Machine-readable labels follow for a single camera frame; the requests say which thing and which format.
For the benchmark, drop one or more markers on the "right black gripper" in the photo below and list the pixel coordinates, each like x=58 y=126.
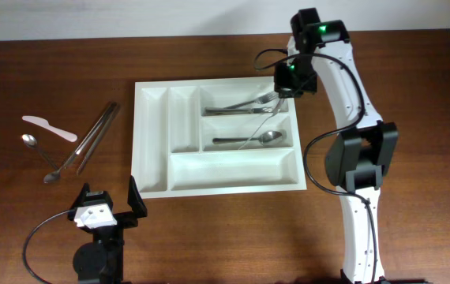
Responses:
x=288 y=91

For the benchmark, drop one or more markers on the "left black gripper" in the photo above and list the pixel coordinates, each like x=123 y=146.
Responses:
x=122 y=219

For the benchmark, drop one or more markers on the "steel spoon pointing down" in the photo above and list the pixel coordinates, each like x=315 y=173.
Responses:
x=274 y=112

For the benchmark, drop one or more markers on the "steel fork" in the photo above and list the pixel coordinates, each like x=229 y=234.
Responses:
x=211 y=111
x=263 y=99

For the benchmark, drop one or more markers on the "steel spoon pointing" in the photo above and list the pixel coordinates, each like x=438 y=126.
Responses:
x=265 y=139

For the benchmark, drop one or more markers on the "left black arm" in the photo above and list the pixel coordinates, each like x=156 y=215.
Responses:
x=101 y=260

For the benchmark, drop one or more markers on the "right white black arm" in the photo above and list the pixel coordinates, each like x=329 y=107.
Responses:
x=359 y=158

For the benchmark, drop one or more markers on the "steel kitchen tongs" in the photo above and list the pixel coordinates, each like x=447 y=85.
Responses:
x=98 y=135

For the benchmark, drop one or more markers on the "white plastic cutlery tray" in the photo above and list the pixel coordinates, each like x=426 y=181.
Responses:
x=173 y=154

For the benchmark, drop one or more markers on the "small steel teaspoon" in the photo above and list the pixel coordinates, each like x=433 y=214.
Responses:
x=31 y=142

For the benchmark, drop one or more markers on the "white plastic knife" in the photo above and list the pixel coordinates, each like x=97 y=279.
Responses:
x=41 y=122

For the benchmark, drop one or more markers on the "long-handled steel spoon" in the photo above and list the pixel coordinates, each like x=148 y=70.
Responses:
x=55 y=175

